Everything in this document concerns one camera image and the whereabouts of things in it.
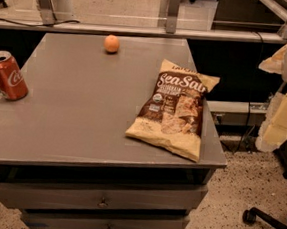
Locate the red coke can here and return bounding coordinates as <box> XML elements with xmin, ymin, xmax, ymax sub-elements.
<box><xmin>0</xmin><ymin>50</ymin><xmax>28</xmax><ymax>100</ymax></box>

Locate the brown sea salt chip bag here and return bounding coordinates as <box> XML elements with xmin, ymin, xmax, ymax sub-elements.
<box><xmin>126</xmin><ymin>59</ymin><xmax>220</xmax><ymax>161</ymax></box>

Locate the black office chair base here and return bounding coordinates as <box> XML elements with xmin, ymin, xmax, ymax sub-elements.
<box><xmin>242</xmin><ymin>207</ymin><xmax>287</xmax><ymax>229</ymax></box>

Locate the top grey drawer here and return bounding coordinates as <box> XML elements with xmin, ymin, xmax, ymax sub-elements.
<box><xmin>0</xmin><ymin>182</ymin><xmax>208</xmax><ymax>211</ymax></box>

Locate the grey drawer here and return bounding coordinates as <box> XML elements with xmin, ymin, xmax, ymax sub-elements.
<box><xmin>22</xmin><ymin>213</ymin><xmax>190</xmax><ymax>229</ymax></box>
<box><xmin>0</xmin><ymin>182</ymin><xmax>208</xmax><ymax>211</ymax></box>

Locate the orange fruit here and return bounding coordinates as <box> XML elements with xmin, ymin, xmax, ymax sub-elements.
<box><xmin>103</xmin><ymin>34</ymin><xmax>120</xmax><ymax>54</ymax></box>

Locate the grey drawer cabinet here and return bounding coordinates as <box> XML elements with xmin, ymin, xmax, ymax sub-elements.
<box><xmin>0</xmin><ymin>33</ymin><xmax>226</xmax><ymax>218</ymax></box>

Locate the black cable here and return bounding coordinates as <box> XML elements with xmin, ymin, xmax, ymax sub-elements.
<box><xmin>0</xmin><ymin>13</ymin><xmax>81</xmax><ymax>32</ymax></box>

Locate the metal railing frame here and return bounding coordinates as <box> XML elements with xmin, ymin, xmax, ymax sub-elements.
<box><xmin>0</xmin><ymin>0</ymin><xmax>287</xmax><ymax>43</ymax></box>

